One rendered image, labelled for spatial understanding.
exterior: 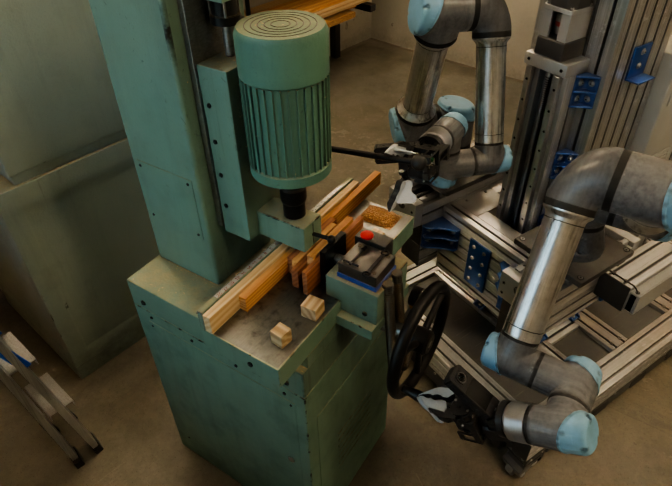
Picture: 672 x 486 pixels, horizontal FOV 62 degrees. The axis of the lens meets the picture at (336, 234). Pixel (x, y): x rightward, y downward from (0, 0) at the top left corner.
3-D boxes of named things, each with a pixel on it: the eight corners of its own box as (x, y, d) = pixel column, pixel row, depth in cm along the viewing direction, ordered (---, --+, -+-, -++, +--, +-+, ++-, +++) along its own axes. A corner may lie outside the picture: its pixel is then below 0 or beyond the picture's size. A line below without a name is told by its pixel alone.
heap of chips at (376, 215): (389, 230, 146) (390, 224, 145) (357, 218, 150) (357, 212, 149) (402, 216, 150) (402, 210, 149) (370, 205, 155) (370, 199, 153)
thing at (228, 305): (212, 334, 119) (209, 318, 116) (205, 331, 120) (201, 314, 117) (358, 196, 158) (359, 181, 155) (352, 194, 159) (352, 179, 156)
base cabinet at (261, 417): (316, 538, 172) (304, 402, 128) (180, 445, 197) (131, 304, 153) (387, 428, 201) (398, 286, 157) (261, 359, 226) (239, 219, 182)
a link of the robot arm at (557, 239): (559, 129, 101) (471, 371, 111) (624, 146, 96) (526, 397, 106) (567, 136, 111) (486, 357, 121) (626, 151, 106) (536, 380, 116)
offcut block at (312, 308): (310, 304, 125) (309, 294, 123) (324, 310, 124) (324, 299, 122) (301, 315, 123) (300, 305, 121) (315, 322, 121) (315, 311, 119)
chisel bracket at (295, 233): (305, 258, 130) (303, 229, 125) (258, 238, 136) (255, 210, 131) (323, 241, 135) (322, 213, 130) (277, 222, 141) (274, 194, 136)
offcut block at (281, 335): (271, 342, 117) (269, 330, 115) (281, 333, 119) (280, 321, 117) (282, 349, 116) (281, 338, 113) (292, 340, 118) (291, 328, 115)
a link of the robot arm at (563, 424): (605, 430, 101) (592, 469, 96) (546, 418, 109) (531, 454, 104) (593, 399, 98) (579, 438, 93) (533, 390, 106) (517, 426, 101)
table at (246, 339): (317, 411, 111) (316, 393, 107) (204, 347, 124) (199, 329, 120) (445, 245, 150) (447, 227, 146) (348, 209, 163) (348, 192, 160)
